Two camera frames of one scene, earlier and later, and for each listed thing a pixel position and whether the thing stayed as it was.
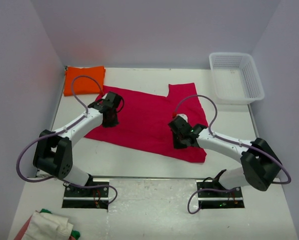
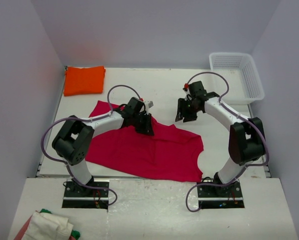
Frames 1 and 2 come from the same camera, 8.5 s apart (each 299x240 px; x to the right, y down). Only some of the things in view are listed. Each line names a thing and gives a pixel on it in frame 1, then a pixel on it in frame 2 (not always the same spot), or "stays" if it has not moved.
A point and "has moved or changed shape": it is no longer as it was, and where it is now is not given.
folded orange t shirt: [84, 85] stays
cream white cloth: [45, 226] stays
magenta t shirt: [144, 122] has moved or changed shape
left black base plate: [80, 198] stays
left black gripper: [113, 123] -> [147, 128]
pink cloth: [21, 232] stays
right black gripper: [176, 145] -> [182, 111]
